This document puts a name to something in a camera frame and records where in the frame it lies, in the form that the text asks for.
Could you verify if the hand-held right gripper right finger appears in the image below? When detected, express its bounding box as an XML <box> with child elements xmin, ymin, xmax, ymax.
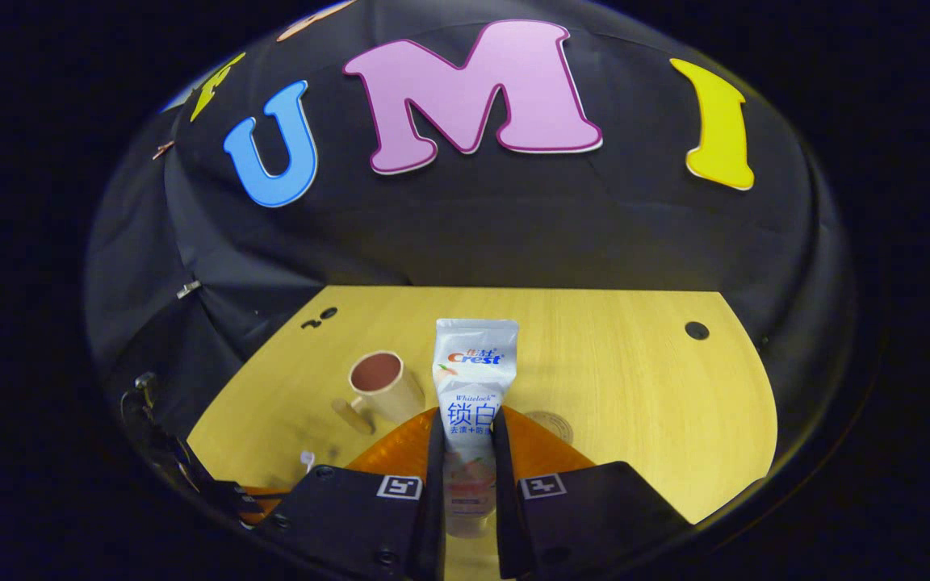
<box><xmin>491</xmin><ymin>406</ymin><xmax>692</xmax><ymax>580</ymax></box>

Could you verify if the wooden desktop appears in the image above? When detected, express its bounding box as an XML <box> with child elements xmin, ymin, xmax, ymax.
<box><xmin>186</xmin><ymin>285</ymin><xmax>779</xmax><ymax>581</ymax></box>

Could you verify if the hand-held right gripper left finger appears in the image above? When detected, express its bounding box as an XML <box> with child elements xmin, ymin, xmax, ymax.
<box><xmin>255</xmin><ymin>408</ymin><xmax>446</xmax><ymax>581</ymax></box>

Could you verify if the beige cup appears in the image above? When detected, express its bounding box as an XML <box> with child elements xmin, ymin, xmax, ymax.
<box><xmin>332</xmin><ymin>350</ymin><xmax>425</xmax><ymax>437</ymax></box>

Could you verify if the white toothpaste tube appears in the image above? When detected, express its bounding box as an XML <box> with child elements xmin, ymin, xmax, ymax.
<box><xmin>433</xmin><ymin>318</ymin><xmax>520</xmax><ymax>539</ymax></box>

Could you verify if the black backdrop cloth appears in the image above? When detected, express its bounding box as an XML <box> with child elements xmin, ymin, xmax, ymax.
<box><xmin>84</xmin><ymin>0</ymin><xmax>857</xmax><ymax>453</ymax></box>

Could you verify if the round cork coaster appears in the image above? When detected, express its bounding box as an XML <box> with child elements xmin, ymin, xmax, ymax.
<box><xmin>526</xmin><ymin>410</ymin><xmax>575</xmax><ymax>445</ymax></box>

